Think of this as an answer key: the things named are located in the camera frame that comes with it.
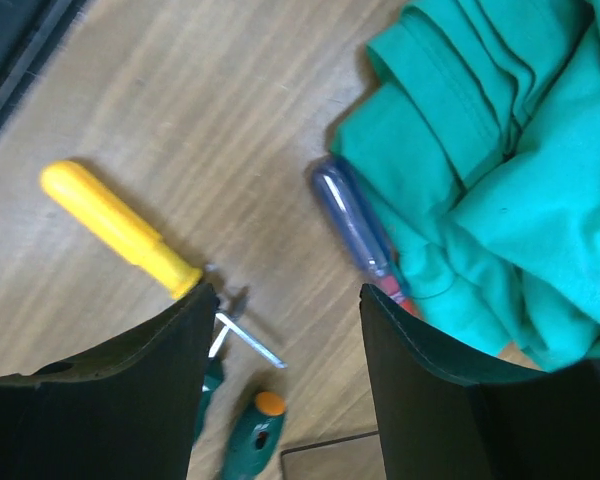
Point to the green stubby screwdriver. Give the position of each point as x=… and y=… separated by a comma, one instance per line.
x=255, y=434

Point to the green cloth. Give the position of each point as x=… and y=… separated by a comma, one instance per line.
x=480, y=154

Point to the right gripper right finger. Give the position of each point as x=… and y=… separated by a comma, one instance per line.
x=447, y=411

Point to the yellow screwdriver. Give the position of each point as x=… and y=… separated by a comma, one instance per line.
x=110, y=219

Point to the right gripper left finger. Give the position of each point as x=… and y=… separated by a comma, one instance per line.
x=124, y=409

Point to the clear drawer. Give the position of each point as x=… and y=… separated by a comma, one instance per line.
x=356, y=457

